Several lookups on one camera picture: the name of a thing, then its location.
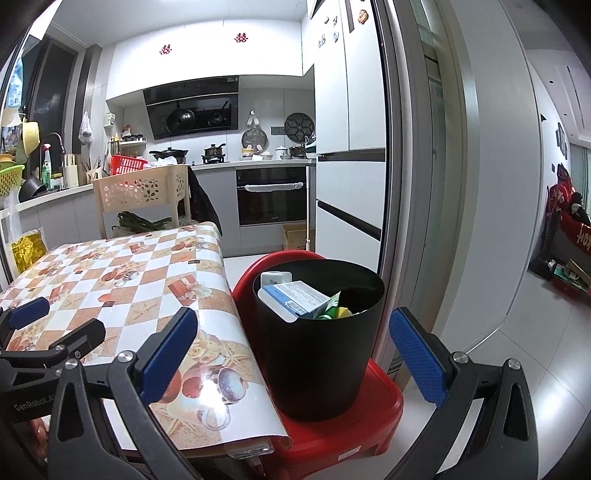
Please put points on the utensil holder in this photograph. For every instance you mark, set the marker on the utensil holder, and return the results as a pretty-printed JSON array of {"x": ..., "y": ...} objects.
[{"x": 93, "y": 174}]

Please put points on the kitchen faucet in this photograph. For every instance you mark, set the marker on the kitchen faucet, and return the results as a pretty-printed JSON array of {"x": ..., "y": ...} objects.
[{"x": 57, "y": 138}]

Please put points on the black pan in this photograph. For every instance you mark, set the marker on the black pan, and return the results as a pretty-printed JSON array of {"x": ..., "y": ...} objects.
[{"x": 32, "y": 188}]

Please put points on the white mop pole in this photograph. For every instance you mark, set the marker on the white mop pole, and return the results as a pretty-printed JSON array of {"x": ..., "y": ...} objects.
[{"x": 306, "y": 207}]

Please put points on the beige knife block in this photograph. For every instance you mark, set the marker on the beige knife block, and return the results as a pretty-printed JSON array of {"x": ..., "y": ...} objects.
[{"x": 70, "y": 173}]

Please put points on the yellow colander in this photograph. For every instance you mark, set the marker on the yellow colander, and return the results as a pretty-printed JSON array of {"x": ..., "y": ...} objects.
[{"x": 29, "y": 136}]

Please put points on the green leafy vegetables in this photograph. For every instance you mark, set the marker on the green leafy vegetables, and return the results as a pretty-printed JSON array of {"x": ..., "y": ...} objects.
[{"x": 143, "y": 221}]

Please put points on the blue white small box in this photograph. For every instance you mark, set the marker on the blue white small box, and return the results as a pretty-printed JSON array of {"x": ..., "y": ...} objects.
[{"x": 295, "y": 297}]

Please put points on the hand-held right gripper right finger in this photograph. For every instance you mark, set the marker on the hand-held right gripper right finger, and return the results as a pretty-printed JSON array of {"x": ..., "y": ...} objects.
[{"x": 418, "y": 355}]

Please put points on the built-in black oven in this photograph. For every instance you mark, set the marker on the built-in black oven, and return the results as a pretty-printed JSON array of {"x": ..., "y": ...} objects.
[{"x": 272, "y": 194}]

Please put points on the wall picture frames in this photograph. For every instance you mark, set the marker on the wall picture frames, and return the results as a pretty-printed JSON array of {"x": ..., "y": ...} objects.
[{"x": 562, "y": 138}]

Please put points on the cardboard box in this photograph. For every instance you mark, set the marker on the cardboard box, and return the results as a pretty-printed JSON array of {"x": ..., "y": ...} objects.
[{"x": 295, "y": 237}]

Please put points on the black wok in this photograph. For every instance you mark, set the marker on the black wok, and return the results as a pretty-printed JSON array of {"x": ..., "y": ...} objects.
[{"x": 168, "y": 153}]

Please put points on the white refrigerator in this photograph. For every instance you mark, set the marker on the white refrigerator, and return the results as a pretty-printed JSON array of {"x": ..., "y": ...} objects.
[{"x": 351, "y": 115}]

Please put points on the hanging round strainer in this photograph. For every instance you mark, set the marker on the hanging round strainer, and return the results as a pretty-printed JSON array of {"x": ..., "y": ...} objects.
[{"x": 254, "y": 138}]

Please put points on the black cooking pot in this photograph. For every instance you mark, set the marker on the black cooking pot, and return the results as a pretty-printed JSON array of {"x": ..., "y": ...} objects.
[{"x": 215, "y": 151}]

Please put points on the red plastic basket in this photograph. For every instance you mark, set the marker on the red plastic basket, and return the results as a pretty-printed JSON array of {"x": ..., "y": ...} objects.
[{"x": 129, "y": 165}]

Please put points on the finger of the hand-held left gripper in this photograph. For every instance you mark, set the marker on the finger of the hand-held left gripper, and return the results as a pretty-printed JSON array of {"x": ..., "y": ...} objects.
[
  {"x": 27, "y": 314},
  {"x": 81, "y": 334}
]

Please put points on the black range hood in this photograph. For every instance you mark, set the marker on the black range hood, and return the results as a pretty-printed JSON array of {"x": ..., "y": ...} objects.
[{"x": 194, "y": 108}]

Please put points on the red hanging decoration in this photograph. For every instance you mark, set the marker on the red hanging decoration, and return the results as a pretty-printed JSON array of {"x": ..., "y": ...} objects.
[{"x": 559, "y": 189}]

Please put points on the small yellow sponge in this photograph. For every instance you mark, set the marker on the small yellow sponge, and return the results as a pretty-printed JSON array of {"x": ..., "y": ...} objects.
[{"x": 344, "y": 313}]

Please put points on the red printed box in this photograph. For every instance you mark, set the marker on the red printed box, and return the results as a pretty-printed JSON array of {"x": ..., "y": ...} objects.
[{"x": 575, "y": 240}]

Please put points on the hanging white plastic bag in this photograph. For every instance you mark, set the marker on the hanging white plastic bag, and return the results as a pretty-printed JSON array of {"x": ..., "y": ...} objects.
[{"x": 85, "y": 129}]

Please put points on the beige plastic chair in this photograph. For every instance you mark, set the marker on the beige plastic chair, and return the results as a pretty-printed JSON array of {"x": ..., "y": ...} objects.
[{"x": 138, "y": 189}]

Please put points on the green spray bottle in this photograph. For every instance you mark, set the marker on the green spray bottle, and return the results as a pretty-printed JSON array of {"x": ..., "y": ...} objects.
[{"x": 45, "y": 168}]

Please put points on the black trash bin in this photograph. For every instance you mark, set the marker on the black trash bin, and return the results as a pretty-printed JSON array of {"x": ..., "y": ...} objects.
[{"x": 318, "y": 369}]

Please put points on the gold foil packet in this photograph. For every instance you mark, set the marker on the gold foil packet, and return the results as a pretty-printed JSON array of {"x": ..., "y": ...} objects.
[{"x": 27, "y": 251}]

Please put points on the red paper decal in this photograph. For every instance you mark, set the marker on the red paper decal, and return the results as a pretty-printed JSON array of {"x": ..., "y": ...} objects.
[
  {"x": 240, "y": 37},
  {"x": 165, "y": 49}
]

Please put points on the red plastic stool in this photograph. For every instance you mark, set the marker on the red plastic stool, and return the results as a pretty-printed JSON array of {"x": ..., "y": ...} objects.
[{"x": 360, "y": 438}]

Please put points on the green plastic basket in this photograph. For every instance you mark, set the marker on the green plastic basket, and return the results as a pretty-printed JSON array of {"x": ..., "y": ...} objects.
[{"x": 11, "y": 180}]

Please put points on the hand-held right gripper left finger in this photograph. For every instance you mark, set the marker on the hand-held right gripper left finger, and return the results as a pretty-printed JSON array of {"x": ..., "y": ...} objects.
[{"x": 168, "y": 353}]

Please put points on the round multi-hole pan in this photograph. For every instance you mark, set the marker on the round multi-hole pan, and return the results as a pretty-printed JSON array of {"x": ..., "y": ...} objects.
[{"x": 299, "y": 127}]

